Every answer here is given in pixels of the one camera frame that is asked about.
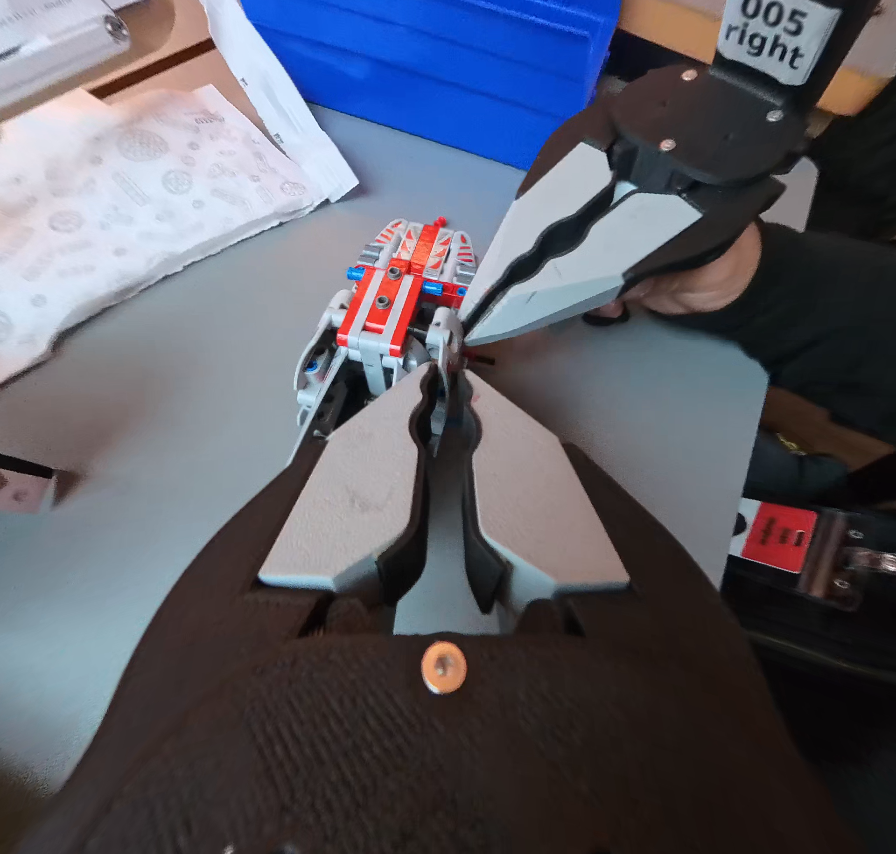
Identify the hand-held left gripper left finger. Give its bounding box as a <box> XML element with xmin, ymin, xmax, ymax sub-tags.
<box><xmin>257</xmin><ymin>364</ymin><xmax>439</xmax><ymax>607</ymax></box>

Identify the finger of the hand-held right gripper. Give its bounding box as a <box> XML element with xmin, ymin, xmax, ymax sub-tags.
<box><xmin>464</xmin><ymin>189</ymin><xmax>705</xmax><ymax>349</ymax></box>
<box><xmin>458</xmin><ymin>143</ymin><xmax>617</xmax><ymax>329</ymax></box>

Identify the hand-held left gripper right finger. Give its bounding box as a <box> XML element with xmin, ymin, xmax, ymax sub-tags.
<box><xmin>448</xmin><ymin>368</ymin><xmax>632</xmax><ymax>614</ymax></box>

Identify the red grey lego vehicle model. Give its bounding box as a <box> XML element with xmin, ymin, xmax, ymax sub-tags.
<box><xmin>287</xmin><ymin>214</ymin><xmax>499</xmax><ymax>461</ymax></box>

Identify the person's right forearm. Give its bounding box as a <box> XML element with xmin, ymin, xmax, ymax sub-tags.
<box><xmin>657</xmin><ymin>221</ymin><xmax>896</xmax><ymax>443</ymax></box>

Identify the person's right hand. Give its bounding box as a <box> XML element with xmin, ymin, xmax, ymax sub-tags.
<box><xmin>614</xmin><ymin>221</ymin><xmax>765</xmax><ymax>319</ymax></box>

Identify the blue plastic bin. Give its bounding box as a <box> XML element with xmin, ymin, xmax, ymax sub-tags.
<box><xmin>224</xmin><ymin>0</ymin><xmax>630</xmax><ymax>174</ymax></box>

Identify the white torn paper bag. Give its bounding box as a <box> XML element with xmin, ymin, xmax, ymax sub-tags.
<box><xmin>171</xmin><ymin>0</ymin><xmax>361</xmax><ymax>204</ymax></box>

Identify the printed paper bag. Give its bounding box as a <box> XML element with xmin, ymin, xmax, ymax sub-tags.
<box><xmin>0</xmin><ymin>83</ymin><xmax>330</xmax><ymax>388</ymax></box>

